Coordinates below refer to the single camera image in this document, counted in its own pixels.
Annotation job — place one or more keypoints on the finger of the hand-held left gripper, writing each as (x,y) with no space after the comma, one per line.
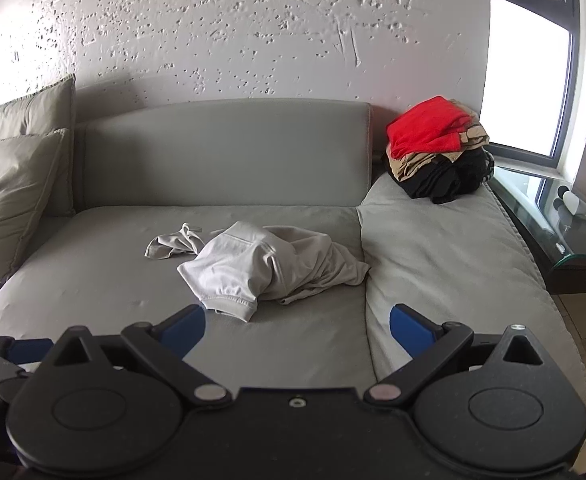
(28,349)

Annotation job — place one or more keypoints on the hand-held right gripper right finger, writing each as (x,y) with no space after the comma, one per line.
(408,330)

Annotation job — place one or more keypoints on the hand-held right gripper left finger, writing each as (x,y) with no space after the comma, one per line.
(188,327)

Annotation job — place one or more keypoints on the white garment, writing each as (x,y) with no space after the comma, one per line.
(253,260)

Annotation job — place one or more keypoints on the pile of folded clothes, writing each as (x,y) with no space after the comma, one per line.
(413,167)

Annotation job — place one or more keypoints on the grey sofa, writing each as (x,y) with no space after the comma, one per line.
(123,270)

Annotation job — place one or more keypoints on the large beige pillow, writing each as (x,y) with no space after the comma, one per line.
(33,107)
(8,200)

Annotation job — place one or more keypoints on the black folded garment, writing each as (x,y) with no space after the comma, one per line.
(448,175)

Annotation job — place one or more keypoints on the glass side table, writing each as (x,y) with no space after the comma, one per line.
(538,210)

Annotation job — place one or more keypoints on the red folded garment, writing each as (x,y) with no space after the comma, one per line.
(423,127)

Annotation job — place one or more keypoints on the dark framed window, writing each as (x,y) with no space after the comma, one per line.
(528,70)

